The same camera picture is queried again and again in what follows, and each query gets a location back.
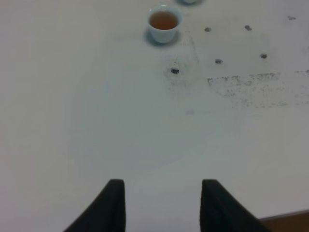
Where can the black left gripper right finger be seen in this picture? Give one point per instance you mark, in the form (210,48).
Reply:
(221,212)

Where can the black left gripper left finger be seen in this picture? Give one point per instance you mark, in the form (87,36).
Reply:
(107,213)

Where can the light blue teacup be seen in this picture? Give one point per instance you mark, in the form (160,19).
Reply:
(163,23)
(188,2)

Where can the far light blue teacup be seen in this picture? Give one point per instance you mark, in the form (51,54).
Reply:
(188,2)

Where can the near light blue teacup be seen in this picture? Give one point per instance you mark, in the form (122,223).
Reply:
(163,23)

